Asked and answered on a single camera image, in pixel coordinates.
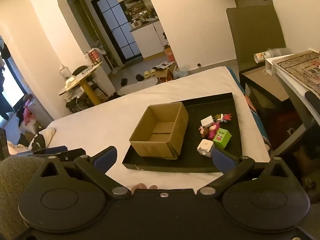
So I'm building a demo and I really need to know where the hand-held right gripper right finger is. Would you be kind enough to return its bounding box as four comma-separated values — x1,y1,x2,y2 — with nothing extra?
197,147,295,200

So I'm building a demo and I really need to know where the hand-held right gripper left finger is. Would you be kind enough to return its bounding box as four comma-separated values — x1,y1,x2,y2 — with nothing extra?
37,146,132,200

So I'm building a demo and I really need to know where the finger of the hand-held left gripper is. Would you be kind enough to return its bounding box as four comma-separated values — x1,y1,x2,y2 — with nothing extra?
32,145,68,155
60,148,87,162

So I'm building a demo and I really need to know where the green hexagonal box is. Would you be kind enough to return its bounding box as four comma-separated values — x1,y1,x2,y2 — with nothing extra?
212,128,233,150

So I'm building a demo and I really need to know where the grey white cube toy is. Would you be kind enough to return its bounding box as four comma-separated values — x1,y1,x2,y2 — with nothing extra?
197,139,216,158

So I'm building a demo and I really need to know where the pink bear figurine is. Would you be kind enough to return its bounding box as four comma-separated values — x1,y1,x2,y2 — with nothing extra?
207,122,222,140

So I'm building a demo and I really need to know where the black tray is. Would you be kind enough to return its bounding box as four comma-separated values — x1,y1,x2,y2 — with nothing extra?
122,92,243,174

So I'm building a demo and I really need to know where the brown monkey figurine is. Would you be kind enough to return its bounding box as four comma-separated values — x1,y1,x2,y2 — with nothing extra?
198,126,211,139

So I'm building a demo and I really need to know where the white charger plug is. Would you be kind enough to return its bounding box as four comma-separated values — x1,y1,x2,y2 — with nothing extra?
200,115,216,129

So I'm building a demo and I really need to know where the brown cardboard box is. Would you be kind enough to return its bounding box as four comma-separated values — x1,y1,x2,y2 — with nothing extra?
129,102,189,160

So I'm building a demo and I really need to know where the person's right hand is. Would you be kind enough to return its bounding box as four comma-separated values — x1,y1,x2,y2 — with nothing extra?
131,183,158,191

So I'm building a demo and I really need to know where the black white clothing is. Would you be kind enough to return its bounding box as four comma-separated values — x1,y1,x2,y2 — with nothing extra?
27,127,57,151

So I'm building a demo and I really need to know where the pink plush toy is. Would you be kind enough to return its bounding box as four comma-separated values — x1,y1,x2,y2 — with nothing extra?
22,94,36,126

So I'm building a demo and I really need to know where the person's olive trouser leg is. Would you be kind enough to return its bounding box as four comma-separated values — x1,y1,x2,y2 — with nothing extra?
0,156,48,240

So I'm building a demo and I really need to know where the white small cabinet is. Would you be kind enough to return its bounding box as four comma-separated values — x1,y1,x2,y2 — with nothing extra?
93,62,116,98

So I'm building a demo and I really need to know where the glass jar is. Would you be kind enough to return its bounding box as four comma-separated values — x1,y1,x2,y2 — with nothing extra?
59,64,72,82

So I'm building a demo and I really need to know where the round yellow side table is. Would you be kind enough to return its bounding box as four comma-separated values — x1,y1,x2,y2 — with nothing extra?
58,60,104,106

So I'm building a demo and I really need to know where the black side table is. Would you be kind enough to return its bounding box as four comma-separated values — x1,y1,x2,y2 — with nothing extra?
239,66,308,153

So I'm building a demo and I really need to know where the clear plastic bag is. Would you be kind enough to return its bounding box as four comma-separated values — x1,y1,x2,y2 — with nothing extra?
172,65,189,80

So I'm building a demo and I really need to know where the open cardboard floor box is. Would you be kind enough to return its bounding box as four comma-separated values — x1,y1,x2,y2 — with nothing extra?
152,61,179,84

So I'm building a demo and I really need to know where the red patterned box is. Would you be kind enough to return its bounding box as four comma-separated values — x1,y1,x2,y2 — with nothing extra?
86,48,102,64

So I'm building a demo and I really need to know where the white desk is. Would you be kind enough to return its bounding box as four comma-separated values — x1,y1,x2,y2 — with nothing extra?
264,50,320,136

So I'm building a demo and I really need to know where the stack of paper cups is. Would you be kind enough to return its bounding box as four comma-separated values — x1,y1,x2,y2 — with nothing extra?
253,48,284,64

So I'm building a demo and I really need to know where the orange box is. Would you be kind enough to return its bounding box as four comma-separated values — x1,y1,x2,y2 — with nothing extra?
163,45,176,63

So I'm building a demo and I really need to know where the patterned desk mat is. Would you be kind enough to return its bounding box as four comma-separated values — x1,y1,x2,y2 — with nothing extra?
277,51,320,90

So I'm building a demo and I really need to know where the white kitchen counter cabinet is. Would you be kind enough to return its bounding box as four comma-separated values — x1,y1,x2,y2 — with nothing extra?
128,19,167,58

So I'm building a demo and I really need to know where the olive board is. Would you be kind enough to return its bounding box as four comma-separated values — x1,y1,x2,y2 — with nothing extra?
226,5,287,73

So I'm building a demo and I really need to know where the dark framed glass door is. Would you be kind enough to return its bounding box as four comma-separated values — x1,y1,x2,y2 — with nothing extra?
91,0,143,64

